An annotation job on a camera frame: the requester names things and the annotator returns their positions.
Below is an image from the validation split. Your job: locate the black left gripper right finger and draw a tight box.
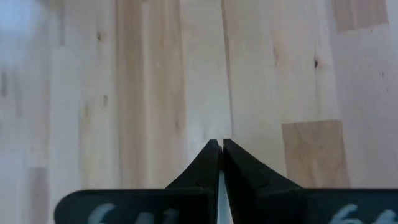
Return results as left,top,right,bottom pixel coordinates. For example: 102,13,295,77
222,139,398,224

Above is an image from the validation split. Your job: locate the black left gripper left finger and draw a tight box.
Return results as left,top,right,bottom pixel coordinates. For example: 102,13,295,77
54,139,220,224

